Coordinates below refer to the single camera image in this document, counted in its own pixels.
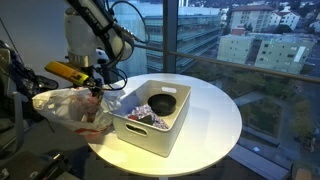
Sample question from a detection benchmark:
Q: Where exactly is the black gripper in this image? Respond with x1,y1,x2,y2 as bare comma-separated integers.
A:
84,78,105,98

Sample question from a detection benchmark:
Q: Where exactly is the black bowl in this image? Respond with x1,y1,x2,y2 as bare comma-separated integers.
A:
147,93,178,117

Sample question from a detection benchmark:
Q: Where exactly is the black bag on armchair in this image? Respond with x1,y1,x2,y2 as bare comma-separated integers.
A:
0,39,60,99

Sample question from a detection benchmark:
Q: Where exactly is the white plastic basket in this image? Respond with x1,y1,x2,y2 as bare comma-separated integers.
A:
112,79,192,158

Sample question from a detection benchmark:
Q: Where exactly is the blue white checkered cloth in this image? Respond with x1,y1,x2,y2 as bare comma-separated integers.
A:
128,103,170,130

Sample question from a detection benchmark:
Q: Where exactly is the green cloth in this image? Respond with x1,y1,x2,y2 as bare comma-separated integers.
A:
139,114,155,126

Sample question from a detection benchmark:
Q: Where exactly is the grey armchair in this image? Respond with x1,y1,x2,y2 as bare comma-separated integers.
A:
0,46,27,158

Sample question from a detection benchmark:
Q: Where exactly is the dark window mullion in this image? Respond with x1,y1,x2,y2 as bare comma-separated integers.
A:
162,0,180,74

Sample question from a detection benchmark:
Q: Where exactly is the round white table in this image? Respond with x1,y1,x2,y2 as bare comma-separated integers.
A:
87,72,243,178

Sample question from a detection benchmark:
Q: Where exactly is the grey window handrail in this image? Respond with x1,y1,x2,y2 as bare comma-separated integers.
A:
133,43,320,85

